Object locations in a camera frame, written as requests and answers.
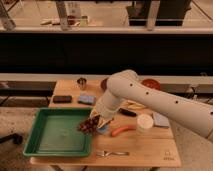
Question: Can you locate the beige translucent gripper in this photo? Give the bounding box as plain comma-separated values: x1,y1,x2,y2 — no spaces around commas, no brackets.
90,109,114,128

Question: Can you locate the dark red grape bunch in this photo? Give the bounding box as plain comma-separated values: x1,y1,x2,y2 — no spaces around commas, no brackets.
77,116,99,133

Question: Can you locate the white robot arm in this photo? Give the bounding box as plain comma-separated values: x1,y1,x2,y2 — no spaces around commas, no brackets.
90,70,213,142

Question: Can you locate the green plastic tray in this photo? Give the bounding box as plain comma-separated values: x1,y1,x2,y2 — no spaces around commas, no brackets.
23,108,92,157

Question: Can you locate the small blue cup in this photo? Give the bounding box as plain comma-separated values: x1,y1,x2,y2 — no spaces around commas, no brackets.
96,125,109,134

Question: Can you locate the blue sponge left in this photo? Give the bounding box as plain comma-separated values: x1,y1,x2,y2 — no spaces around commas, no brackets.
78,94,96,105

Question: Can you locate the blue sponge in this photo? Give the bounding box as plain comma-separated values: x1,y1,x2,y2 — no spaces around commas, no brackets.
78,94,96,105
153,112,170,128

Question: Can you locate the orange carrot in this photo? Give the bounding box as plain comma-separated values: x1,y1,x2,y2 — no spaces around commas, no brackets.
111,125,136,137

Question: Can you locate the purple bowl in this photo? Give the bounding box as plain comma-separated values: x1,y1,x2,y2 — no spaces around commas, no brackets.
100,78,108,91

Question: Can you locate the small metal cup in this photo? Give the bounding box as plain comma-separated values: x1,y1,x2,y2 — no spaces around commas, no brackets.
77,77,87,90

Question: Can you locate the silver metal fork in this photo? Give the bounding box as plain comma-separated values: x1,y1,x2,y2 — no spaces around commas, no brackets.
96,151,130,157

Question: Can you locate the black rectangular block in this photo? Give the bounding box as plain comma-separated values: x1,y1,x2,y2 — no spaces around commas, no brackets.
53,95,72,103

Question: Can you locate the orange red bowl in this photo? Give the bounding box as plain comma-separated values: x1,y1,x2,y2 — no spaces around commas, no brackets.
141,79,160,90

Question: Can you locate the blue sponge right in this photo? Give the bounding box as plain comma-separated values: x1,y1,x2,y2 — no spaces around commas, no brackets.
153,112,170,128

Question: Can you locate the black object on floor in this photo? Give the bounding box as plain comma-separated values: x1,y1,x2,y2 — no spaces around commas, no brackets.
0,133,23,145

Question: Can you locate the black handled peeler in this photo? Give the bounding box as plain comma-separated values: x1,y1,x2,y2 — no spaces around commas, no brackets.
119,108,137,117

